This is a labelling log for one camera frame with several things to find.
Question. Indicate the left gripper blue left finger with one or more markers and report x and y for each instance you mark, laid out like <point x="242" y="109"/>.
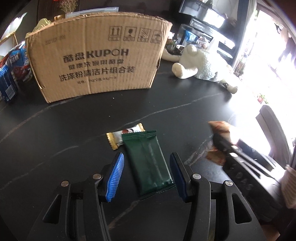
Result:
<point x="75" y="210"/>

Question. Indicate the tan fortune biscuits bag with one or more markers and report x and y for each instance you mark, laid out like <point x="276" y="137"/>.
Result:
<point x="223" y="137"/>

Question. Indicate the blue red m&m box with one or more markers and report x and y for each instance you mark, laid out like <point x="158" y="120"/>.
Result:
<point x="18" y="61"/>

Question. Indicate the dark green snack packet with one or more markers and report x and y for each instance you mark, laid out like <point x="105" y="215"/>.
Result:
<point x="149" y="168"/>

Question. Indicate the dried flower vase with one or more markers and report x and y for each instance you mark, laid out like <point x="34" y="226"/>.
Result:
<point x="67" y="7"/>

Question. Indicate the pale green tissue box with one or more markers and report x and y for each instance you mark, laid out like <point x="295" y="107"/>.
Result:
<point x="41" y="23"/>

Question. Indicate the blue snack bag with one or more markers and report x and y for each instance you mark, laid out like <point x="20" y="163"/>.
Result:
<point x="191" y="38"/>

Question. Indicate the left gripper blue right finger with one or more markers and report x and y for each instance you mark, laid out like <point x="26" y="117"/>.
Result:
<point x="234" y="218"/>

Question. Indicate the black piano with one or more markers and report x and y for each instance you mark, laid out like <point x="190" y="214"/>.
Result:
<point x="212" y="19"/>

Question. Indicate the brown cardboard box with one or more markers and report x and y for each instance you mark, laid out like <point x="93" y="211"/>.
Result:
<point x="97" y="53"/>

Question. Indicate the blue curtain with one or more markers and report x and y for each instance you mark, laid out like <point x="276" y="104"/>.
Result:
<point x="244" y="14"/>

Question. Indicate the dark tray with items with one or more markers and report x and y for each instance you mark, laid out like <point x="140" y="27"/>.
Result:
<point x="173" y="48"/>

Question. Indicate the blue oreo can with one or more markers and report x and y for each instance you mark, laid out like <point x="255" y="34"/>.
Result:
<point x="9" y="88"/>

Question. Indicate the white plush sheep toy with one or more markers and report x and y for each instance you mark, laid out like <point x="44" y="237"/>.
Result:
<point x="202" y="64"/>

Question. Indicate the upper white shell bowl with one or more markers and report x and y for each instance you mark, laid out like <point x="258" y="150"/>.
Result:
<point x="13" y="26"/>

